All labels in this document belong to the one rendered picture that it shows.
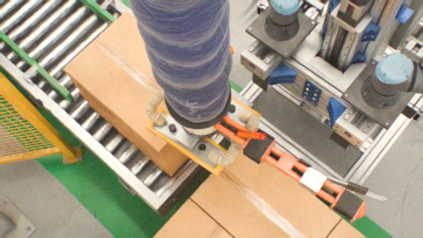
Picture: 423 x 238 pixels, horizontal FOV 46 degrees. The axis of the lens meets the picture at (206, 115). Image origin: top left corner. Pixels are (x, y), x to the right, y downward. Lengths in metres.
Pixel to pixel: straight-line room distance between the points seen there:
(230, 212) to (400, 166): 1.19
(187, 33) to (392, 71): 0.97
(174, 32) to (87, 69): 1.21
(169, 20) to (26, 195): 2.28
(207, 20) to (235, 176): 1.41
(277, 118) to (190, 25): 1.85
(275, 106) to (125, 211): 1.07
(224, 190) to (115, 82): 0.72
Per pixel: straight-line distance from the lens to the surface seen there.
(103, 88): 2.23
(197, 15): 1.10
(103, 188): 3.09
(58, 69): 2.82
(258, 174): 2.44
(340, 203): 1.70
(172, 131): 1.88
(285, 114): 2.91
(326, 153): 2.86
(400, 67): 1.92
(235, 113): 1.90
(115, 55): 2.30
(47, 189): 3.20
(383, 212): 3.06
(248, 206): 2.40
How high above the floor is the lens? 2.89
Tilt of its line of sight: 67 degrees down
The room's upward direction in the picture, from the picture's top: 10 degrees counter-clockwise
